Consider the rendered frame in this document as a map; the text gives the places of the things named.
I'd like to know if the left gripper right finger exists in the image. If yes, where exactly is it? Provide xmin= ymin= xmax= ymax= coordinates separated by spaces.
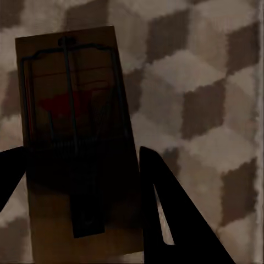
xmin=140 ymin=146 xmax=235 ymax=264

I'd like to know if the mousetrap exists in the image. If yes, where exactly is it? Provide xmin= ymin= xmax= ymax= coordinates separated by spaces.
xmin=15 ymin=26 xmax=144 ymax=264

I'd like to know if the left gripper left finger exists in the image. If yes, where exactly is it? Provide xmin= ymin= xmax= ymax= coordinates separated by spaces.
xmin=0 ymin=146 xmax=28 ymax=213

